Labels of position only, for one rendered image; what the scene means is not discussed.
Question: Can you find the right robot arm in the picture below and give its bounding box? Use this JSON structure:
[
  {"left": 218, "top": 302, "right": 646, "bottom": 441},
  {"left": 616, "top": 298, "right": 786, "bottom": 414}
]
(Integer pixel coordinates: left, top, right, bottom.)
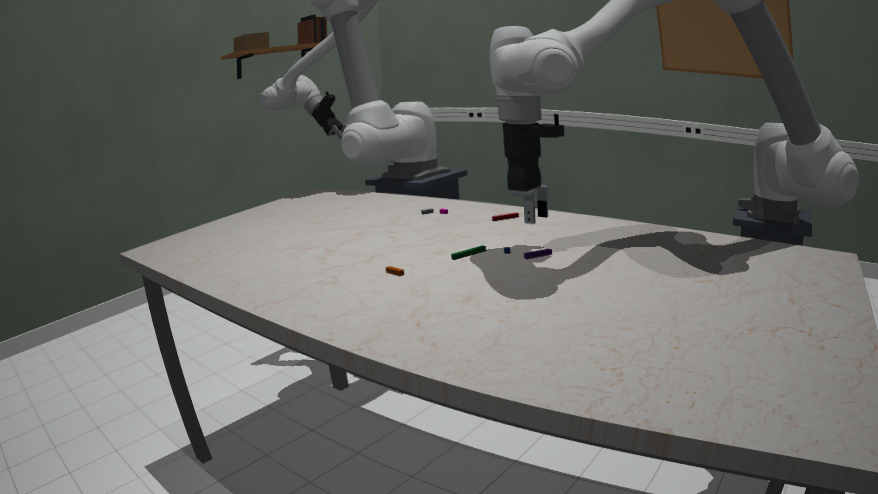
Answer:
[{"left": 260, "top": 0, "right": 450, "bottom": 180}]

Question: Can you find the purple rod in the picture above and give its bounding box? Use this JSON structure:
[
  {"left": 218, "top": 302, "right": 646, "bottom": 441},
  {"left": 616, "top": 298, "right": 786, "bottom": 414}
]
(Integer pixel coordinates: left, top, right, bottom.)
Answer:
[{"left": 524, "top": 248, "right": 552, "bottom": 259}]

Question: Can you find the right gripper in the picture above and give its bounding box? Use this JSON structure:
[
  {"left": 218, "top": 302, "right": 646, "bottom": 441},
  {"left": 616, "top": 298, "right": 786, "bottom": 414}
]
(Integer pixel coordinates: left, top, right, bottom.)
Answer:
[{"left": 304, "top": 91, "right": 346, "bottom": 140}]

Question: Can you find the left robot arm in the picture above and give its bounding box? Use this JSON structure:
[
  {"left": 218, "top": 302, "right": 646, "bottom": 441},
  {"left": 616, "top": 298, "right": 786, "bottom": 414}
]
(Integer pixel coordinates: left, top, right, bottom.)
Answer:
[{"left": 490, "top": 0, "right": 859, "bottom": 224}]

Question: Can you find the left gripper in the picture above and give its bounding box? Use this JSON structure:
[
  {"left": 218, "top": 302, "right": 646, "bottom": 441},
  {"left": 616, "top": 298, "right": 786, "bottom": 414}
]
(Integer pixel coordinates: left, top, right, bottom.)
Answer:
[{"left": 497, "top": 95, "right": 564, "bottom": 224}]

